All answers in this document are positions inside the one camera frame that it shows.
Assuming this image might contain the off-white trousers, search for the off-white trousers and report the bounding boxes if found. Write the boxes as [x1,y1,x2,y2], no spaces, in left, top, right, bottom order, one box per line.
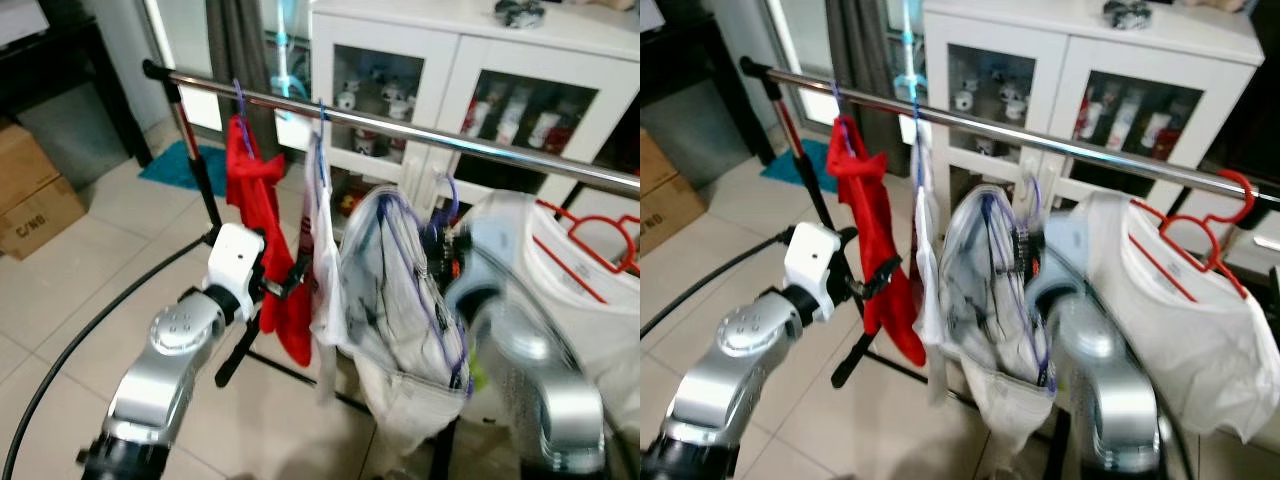
[338,185,477,457]
[940,183,1061,443]

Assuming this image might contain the purple plastic hanger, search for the purple plastic hanger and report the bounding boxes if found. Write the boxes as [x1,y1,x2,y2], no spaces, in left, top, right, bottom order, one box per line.
[375,175,473,393]
[978,175,1057,393]

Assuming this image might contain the blue plastic hanger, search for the blue plastic hanger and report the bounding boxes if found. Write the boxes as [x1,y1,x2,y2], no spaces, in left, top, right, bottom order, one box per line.
[908,95,926,191]
[230,78,257,159]
[830,80,854,153]
[314,98,331,191]

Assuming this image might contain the red plastic hanger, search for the red plastic hanger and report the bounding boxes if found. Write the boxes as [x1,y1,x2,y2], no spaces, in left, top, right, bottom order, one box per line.
[533,198,640,304]
[1130,168,1259,301]

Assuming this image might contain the white shirt with blue collar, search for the white shirt with blue collar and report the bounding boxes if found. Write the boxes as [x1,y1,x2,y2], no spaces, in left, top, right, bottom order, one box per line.
[300,130,347,401]
[905,120,951,401]

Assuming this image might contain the red shirt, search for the red shirt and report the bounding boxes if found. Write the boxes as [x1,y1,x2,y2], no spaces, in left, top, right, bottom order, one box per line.
[828,115,927,367]
[224,115,314,367]

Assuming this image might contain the white monster print T-shirt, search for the white monster print T-shirt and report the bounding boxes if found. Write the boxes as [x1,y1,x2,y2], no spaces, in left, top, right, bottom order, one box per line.
[1075,190,1267,443]
[470,190,640,441]

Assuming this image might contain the teal floor mat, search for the teal floor mat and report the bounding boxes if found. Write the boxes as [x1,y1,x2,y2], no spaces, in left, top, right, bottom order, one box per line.
[138,140,229,193]
[760,138,837,191]

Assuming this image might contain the white red bottle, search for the white red bottle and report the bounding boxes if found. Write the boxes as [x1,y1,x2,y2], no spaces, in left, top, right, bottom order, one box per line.
[500,88,532,142]
[1150,100,1187,157]
[468,85,499,137]
[1110,90,1142,142]
[1075,85,1107,137]
[540,100,577,152]

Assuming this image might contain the printed cardboard box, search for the printed cardboard box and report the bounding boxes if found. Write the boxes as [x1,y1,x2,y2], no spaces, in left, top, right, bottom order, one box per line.
[0,178,87,261]
[640,175,707,256]

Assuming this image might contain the white glass door cabinet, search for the white glass door cabinet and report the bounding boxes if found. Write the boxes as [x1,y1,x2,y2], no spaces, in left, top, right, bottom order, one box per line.
[308,0,640,216]
[920,0,1263,216]

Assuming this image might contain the dark grey curtain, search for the dark grey curtain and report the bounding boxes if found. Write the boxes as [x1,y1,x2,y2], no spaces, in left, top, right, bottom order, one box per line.
[825,0,901,136]
[205,0,286,151]

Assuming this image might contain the white framed glass door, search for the white framed glass door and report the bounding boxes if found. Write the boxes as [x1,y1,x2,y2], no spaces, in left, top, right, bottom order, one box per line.
[140,0,311,151]
[765,0,926,131]

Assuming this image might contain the dark metal ornament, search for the dark metal ornament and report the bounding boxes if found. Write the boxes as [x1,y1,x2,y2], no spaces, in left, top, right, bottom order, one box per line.
[497,0,547,29]
[1104,0,1152,29]

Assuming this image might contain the black desk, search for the black desk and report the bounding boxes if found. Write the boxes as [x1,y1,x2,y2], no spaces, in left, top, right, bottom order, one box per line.
[0,0,151,166]
[640,0,771,166]

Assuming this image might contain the pale grey right wrist camera mount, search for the pale grey right wrist camera mount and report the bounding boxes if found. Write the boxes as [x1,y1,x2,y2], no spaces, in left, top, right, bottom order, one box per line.
[1040,213,1097,291]
[465,208,533,291]

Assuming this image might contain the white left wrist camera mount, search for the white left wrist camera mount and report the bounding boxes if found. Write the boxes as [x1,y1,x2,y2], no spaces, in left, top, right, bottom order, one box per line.
[207,223,267,303]
[783,222,844,321]

